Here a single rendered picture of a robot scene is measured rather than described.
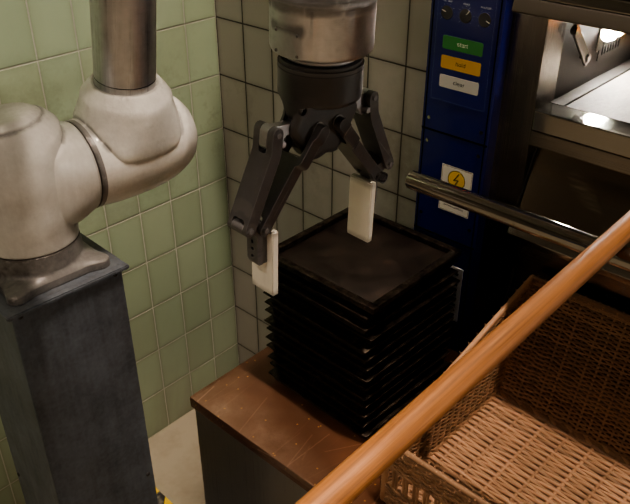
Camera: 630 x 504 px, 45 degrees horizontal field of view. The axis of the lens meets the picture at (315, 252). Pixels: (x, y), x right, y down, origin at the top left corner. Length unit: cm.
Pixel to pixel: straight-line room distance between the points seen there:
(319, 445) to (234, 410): 20
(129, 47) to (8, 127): 22
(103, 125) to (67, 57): 54
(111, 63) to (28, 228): 29
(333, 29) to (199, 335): 182
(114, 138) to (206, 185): 90
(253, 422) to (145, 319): 68
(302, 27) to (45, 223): 73
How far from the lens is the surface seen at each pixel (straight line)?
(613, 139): 145
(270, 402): 165
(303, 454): 154
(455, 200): 117
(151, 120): 128
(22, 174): 122
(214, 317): 237
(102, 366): 142
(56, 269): 130
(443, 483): 132
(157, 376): 232
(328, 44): 62
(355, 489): 66
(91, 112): 129
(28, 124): 123
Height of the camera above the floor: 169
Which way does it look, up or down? 31 degrees down
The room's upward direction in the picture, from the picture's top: straight up
